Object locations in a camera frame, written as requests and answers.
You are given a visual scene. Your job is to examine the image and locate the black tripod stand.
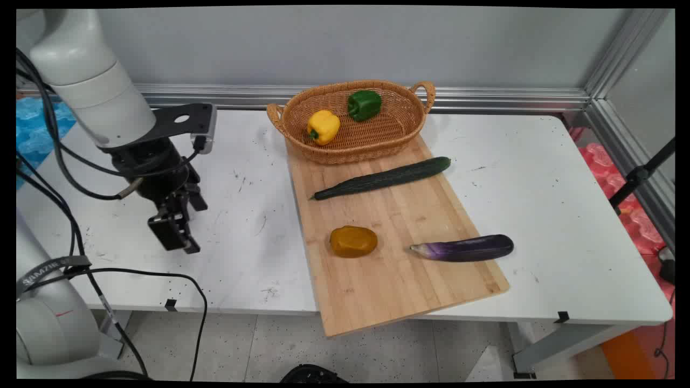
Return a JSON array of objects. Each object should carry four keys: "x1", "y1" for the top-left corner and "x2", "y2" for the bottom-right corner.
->
[{"x1": 609, "y1": 137, "x2": 675, "y2": 216}]

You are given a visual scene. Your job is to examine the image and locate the yellow bell pepper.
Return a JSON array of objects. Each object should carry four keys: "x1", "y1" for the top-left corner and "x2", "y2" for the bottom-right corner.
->
[{"x1": 307, "y1": 109, "x2": 341, "y2": 147}]

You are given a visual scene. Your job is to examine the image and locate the small black device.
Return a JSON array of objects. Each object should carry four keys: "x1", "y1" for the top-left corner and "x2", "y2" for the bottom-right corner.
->
[{"x1": 658, "y1": 247, "x2": 675, "y2": 285}]

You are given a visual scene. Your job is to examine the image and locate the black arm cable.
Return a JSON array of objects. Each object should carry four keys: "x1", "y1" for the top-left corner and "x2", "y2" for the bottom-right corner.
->
[{"x1": 16, "y1": 155, "x2": 209, "y2": 381}]

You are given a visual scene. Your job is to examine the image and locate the upright aluminium frame post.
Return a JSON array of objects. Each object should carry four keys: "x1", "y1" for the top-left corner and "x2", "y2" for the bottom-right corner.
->
[{"x1": 584, "y1": 8, "x2": 670, "y2": 101}]

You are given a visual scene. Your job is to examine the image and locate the bamboo cutting board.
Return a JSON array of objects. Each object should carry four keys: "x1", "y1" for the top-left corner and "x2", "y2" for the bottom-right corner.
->
[{"x1": 285, "y1": 134, "x2": 510, "y2": 338}]

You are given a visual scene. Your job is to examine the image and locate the dark green cucumber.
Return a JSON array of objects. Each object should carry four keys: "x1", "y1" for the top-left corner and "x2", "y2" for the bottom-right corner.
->
[{"x1": 309, "y1": 156, "x2": 452, "y2": 202}]

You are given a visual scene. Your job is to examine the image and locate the grey table leg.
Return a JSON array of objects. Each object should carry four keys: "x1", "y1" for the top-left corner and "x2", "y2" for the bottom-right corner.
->
[{"x1": 511, "y1": 322, "x2": 643, "y2": 379}]

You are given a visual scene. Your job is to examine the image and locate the blue foam sheet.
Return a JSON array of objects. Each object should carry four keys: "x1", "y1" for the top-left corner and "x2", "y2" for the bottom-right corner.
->
[{"x1": 16, "y1": 96, "x2": 77, "y2": 190}]

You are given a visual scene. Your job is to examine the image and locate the pink foam sheet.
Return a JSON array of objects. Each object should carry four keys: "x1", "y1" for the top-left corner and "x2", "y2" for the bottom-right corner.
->
[{"x1": 568, "y1": 126, "x2": 675, "y2": 305}]

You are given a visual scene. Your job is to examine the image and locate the brown potato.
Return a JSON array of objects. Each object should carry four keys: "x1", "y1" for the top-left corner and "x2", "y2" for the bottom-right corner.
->
[{"x1": 329, "y1": 226, "x2": 378, "y2": 259}]

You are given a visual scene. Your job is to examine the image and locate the purple eggplant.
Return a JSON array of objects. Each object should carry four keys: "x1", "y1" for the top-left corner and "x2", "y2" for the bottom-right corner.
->
[{"x1": 409, "y1": 234, "x2": 515, "y2": 263}]

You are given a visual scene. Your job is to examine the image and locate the short slanted aluminium frame rail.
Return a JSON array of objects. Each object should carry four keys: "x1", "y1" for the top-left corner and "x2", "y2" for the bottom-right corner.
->
[{"x1": 584, "y1": 99, "x2": 675, "y2": 252}]

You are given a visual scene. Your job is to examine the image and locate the green bell pepper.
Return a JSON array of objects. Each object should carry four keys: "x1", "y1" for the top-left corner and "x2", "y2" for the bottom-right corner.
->
[{"x1": 347, "y1": 89, "x2": 383, "y2": 122}]

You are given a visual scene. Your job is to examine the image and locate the black round object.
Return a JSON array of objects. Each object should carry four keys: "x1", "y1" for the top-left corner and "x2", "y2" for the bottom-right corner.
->
[{"x1": 280, "y1": 364, "x2": 349, "y2": 384}]

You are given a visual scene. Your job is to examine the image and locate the orange floor mat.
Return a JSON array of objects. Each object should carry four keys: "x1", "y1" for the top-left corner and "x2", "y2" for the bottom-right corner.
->
[{"x1": 600, "y1": 328, "x2": 675, "y2": 380}]

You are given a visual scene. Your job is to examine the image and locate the wrist camera on black plate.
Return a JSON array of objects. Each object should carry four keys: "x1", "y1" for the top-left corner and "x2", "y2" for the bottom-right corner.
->
[{"x1": 144, "y1": 103, "x2": 218, "y2": 155}]

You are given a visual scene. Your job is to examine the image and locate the black printed strap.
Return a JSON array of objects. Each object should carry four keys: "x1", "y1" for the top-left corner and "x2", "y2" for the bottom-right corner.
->
[{"x1": 16, "y1": 255, "x2": 93, "y2": 298}]

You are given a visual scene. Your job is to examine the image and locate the long horizontal aluminium frame rail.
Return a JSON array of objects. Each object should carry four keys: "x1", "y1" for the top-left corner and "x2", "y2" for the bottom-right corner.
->
[{"x1": 16, "y1": 82, "x2": 592, "y2": 114}]

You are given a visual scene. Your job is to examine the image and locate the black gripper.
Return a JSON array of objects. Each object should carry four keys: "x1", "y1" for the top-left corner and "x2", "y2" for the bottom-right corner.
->
[{"x1": 104, "y1": 136, "x2": 209, "y2": 255}]

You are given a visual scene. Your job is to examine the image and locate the woven wicker basket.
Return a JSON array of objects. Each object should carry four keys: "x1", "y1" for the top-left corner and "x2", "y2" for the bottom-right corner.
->
[{"x1": 266, "y1": 80, "x2": 436, "y2": 165}]

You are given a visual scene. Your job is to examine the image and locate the black camera cable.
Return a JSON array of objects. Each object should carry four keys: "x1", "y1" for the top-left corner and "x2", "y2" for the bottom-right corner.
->
[{"x1": 16, "y1": 47, "x2": 209, "y2": 201}]

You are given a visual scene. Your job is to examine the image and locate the thin black floor cable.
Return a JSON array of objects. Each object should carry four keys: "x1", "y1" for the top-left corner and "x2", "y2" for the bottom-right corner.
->
[{"x1": 653, "y1": 290, "x2": 675, "y2": 379}]

